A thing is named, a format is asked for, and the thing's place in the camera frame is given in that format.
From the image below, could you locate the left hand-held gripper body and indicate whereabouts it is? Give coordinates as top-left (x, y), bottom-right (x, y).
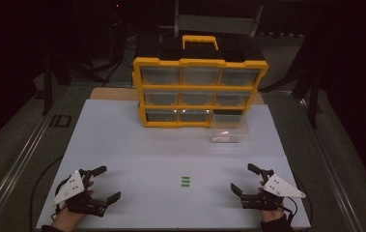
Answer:
top-left (52, 169), bottom-right (108, 218)

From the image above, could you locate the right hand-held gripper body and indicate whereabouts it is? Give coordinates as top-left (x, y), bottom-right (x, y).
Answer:
top-left (239, 169), bottom-right (307, 213)

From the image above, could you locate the clear plastic drawer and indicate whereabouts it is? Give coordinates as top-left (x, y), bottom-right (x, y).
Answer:
top-left (209, 113), bottom-right (250, 144)

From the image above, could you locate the person's right hand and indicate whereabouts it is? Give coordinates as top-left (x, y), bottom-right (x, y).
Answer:
top-left (257, 180), bottom-right (286, 224)

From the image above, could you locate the person's left hand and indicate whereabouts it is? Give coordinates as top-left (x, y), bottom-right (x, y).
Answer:
top-left (50, 180), bottom-right (96, 230)

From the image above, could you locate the white board sheet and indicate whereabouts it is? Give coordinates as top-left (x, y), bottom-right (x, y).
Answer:
top-left (35, 98), bottom-right (312, 230)

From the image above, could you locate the set of clear cabinet drawers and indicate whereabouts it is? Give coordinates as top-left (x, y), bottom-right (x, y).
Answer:
top-left (140, 66), bottom-right (262, 124)

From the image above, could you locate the black stand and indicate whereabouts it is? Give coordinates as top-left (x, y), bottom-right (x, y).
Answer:
top-left (40, 56), bottom-right (107, 116)
top-left (261, 64), bottom-right (322, 130)

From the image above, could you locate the yellow and black organizer cabinet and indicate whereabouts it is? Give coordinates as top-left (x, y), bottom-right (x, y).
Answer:
top-left (131, 33), bottom-right (269, 129)

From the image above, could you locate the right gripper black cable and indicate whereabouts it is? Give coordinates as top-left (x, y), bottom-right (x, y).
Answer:
top-left (281, 171), bottom-right (314, 225)

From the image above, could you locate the metal table rail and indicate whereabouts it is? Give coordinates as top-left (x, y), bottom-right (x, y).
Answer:
top-left (297, 98), bottom-right (363, 232)
top-left (0, 104), bottom-right (56, 232)

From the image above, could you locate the grey metal frame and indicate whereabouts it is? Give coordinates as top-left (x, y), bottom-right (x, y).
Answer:
top-left (173, 0), bottom-right (266, 39)

